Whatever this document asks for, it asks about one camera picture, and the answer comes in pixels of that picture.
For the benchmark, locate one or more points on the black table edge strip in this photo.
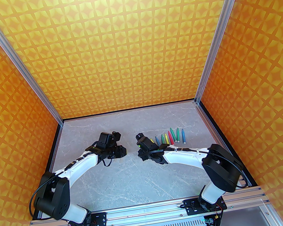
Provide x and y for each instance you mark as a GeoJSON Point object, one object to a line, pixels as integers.
{"type": "Point", "coordinates": [130, 109]}

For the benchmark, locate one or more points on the small circuit board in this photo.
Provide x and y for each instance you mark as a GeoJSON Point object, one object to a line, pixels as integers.
{"type": "Point", "coordinates": [211, 221]}

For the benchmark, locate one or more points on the black silver table side rail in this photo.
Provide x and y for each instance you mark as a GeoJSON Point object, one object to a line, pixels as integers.
{"type": "Point", "coordinates": [55, 146]}
{"type": "Point", "coordinates": [211, 123]}

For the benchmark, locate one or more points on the red marker pen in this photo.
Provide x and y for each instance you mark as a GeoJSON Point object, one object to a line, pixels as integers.
{"type": "Point", "coordinates": [170, 137]}

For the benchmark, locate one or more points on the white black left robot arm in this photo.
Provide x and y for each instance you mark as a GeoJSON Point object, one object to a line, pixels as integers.
{"type": "Point", "coordinates": [81, 166]}

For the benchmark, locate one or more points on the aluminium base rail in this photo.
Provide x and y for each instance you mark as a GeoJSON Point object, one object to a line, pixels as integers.
{"type": "Point", "coordinates": [145, 211]}

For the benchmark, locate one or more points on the blue marker pen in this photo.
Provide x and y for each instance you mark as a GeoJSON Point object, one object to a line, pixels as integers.
{"type": "Point", "coordinates": [157, 140]}
{"type": "Point", "coordinates": [183, 136]}

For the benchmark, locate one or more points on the aluminium frame post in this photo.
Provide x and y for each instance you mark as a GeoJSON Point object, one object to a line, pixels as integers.
{"type": "Point", "coordinates": [217, 35]}
{"type": "Point", "coordinates": [20, 65]}

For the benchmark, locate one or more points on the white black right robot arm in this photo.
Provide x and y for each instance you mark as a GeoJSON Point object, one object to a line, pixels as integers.
{"type": "Point", "coordinates": [182, 156]}

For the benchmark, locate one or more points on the green marker pen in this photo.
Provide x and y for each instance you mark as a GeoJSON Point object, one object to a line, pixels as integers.
{"type": "Point", "coordinates": [162, 138]}
{"type": "Point", "coordinates": [173, 134]}
{"type": "Point", "coordinates": [178, 134]}

